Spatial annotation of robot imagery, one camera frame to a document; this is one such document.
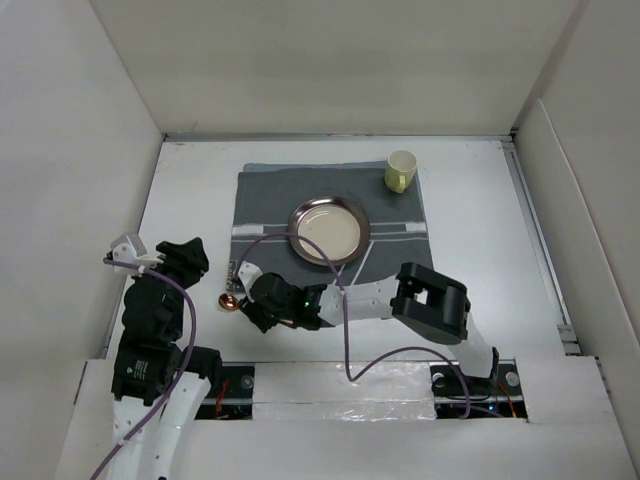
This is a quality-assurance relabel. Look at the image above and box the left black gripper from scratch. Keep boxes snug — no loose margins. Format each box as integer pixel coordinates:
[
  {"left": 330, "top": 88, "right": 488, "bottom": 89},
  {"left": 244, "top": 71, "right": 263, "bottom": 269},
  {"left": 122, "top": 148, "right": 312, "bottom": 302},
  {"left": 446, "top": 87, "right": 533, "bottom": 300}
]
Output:
[{"left": 132, "top": 236, "right": 207, "bottom": 338}]

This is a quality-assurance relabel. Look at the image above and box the copper spoon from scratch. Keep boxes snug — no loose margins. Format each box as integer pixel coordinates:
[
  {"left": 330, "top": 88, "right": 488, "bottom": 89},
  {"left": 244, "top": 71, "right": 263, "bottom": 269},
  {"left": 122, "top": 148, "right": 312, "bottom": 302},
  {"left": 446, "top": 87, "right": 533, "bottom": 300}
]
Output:
[{"left": 218, "top": 293, "right": 297, "bottom": 333}]

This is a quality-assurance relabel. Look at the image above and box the grey striped cloth placemat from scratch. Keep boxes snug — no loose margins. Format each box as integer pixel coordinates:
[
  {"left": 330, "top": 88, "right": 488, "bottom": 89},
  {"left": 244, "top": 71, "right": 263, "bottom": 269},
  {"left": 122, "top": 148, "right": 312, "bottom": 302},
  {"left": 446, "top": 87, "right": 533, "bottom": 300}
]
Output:
[{"left": 228, "top": 161, "right": 433, "bottom": 286}]

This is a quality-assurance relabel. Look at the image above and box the round metal plate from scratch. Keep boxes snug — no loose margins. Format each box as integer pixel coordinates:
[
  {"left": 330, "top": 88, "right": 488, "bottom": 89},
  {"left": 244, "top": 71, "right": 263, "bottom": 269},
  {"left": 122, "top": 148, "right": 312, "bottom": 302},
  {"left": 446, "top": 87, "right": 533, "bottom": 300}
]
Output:
[{"left": 288, "top": 196, "right": 371, "bottom": 266}]

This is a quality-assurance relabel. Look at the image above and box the pale green cup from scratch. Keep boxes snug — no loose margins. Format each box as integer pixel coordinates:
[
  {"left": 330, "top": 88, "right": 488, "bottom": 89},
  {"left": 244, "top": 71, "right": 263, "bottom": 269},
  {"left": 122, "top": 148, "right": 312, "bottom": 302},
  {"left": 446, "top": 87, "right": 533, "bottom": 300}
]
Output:
[{"left": 384, "top": 150, "right": 418, "bottom": 194}]

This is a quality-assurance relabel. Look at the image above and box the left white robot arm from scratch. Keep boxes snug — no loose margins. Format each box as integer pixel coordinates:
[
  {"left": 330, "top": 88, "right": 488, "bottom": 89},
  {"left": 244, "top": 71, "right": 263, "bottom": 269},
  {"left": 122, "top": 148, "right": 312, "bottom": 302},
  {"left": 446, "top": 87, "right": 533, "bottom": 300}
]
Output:
[{"left": 92, "top": 234, "right": 223, "bottom": 479}]

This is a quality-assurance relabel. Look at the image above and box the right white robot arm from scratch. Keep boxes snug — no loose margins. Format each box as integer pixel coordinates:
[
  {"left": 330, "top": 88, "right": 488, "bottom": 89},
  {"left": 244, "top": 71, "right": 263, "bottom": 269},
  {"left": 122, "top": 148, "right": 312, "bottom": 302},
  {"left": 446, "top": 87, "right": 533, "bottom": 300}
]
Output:
[{"left": 236, "top": 261, "right": 499, "bottom": 394}]

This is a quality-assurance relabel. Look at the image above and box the white foil-covered front block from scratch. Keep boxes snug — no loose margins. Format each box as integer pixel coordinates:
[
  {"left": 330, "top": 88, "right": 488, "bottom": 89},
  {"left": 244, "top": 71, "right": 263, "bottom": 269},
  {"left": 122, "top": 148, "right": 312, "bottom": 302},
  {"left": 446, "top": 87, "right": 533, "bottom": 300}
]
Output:
[{"left": 252, "top": 361, "right": 436, "bottom": 422}]

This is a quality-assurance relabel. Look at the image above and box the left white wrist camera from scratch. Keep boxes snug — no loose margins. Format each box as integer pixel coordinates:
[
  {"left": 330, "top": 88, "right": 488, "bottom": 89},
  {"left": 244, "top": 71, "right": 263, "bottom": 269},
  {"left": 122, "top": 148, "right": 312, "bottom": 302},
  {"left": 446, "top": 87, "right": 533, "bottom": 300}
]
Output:
[{"left": 103, "top": 233, "right": 163, "bottom": 277}]

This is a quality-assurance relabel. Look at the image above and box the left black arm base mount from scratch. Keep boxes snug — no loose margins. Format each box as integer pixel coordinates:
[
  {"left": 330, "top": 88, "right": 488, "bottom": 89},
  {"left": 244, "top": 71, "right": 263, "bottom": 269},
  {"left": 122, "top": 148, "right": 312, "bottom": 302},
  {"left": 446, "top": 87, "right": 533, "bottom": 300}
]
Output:
[{"left": 186, "top": 346, "right": 255, "bottom": 421}]

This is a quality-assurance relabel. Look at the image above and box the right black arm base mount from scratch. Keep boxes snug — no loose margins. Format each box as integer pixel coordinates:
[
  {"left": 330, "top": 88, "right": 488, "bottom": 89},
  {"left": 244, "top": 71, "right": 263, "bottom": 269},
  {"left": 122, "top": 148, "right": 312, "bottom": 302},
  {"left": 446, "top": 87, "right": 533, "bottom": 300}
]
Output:
[{"left": 430, "top": 359, "right": 528, "bottom": 419}]

